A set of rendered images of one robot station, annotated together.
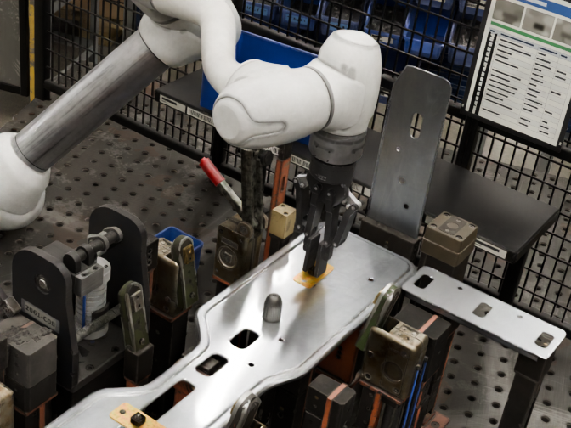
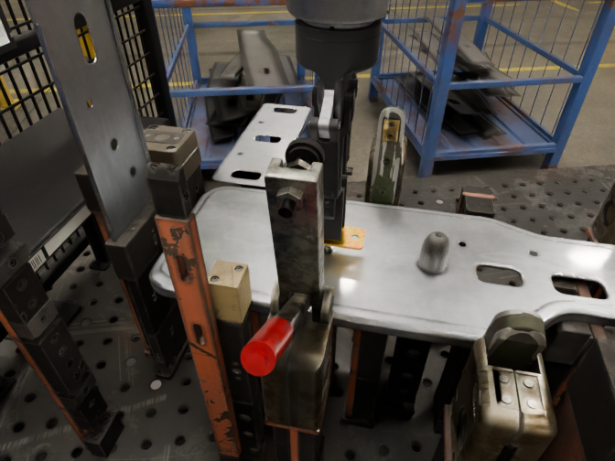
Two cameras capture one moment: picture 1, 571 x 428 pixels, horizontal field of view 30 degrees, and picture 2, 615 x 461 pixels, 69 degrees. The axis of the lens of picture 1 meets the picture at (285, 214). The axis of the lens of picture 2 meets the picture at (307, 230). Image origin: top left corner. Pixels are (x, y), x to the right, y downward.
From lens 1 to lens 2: 1.87 m
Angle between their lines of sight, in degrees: 82
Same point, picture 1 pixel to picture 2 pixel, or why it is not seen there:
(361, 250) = (212, 229)
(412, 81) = not seen: outside the picture
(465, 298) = (256, 148)
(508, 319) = (271, 126)
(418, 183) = (127, 124)
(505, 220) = not seen: hidden behind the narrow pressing
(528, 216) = not seen: hidden behind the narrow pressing
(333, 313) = (370, 219)
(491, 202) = (60, 141)
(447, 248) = (193, 150)
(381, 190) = (107, 187)
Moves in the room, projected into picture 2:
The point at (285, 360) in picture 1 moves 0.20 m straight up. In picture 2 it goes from (491, 231) to (543, 80)
